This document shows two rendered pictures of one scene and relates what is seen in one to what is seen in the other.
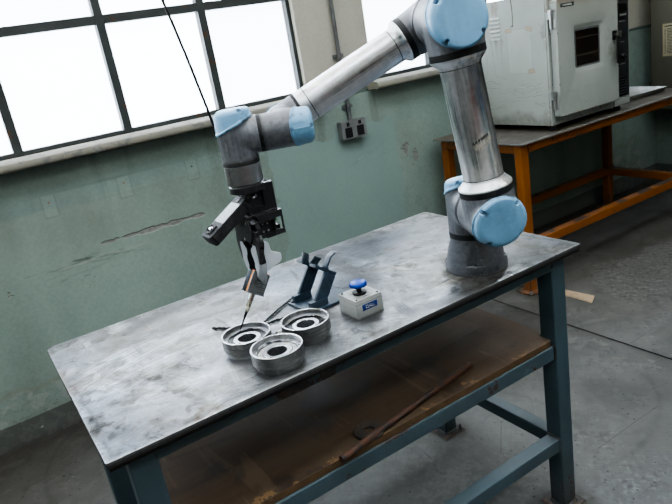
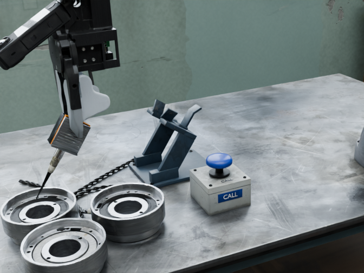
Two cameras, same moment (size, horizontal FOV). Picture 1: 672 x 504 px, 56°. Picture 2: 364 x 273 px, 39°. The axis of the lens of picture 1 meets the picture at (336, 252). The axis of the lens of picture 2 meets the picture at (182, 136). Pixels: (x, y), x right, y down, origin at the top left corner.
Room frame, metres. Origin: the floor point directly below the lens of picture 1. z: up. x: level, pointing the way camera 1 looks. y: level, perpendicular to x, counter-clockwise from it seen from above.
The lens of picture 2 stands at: (0.60, -0.09, 1.20)
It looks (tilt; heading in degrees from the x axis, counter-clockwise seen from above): 23 degrees down; 9
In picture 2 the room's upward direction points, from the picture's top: 3 degrees counter-clockwise
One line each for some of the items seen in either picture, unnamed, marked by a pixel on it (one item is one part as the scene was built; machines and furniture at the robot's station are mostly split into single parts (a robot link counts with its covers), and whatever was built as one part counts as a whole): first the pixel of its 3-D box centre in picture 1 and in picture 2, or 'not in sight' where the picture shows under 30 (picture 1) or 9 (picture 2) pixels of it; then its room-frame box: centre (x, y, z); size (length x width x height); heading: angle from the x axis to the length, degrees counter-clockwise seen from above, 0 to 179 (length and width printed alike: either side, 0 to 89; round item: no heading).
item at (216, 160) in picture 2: (359, 290); (219, 170); (1.29, -0.04, 0.85); 0.04 x 0.04 x 0.05
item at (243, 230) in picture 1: (255, 211); (78, 27); (1.28, 0.15, 1.07); 0.09 x 0.08 x 0.12; 123
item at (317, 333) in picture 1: (306, 327); (128, 212); (1.21, 0.09, 0.82); 0.10 x 0.10 x 0.04
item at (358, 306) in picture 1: (362, 300); (222, 184); (1.29, -0.04, 0.82); 0.08 x 0.07 x 0.05; 120
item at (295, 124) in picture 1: (285, 127); not in sight; (1.30, 0.06, 1.23); 0.11 x 0.11 x 0.08; 5
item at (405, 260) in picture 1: (320, 298); (175, 164); (1.43, 0.06, 0.79); 1.20 x 0.60 x 0.02; 120
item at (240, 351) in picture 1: (247, 341); (40, 216); (1.19, 0.21, 0.82); 0.10 x 0.10 x 0.04
